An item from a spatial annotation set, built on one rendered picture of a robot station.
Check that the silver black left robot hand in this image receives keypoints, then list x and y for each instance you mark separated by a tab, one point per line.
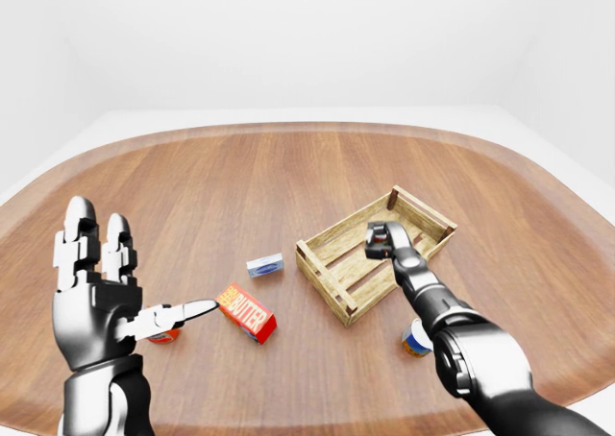
91	318

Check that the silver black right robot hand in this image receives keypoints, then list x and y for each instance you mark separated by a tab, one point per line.
384	241

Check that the red tomato sauce can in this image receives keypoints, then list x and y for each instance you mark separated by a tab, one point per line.
379	238

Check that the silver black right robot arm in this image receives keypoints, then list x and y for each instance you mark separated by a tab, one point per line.
480	354

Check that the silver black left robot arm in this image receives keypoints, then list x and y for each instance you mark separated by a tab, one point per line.
105	397

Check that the wooden slat tray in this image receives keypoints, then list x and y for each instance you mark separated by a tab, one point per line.
372	258

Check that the orange labelled tin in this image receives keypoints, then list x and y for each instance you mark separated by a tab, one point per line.
164	335

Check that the blue yellow labelled tin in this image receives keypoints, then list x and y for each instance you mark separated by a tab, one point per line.
414	341

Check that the small blue white box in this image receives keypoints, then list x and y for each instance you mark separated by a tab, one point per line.
264	265

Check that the red butter box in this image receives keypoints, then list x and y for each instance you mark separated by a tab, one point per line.
247	313

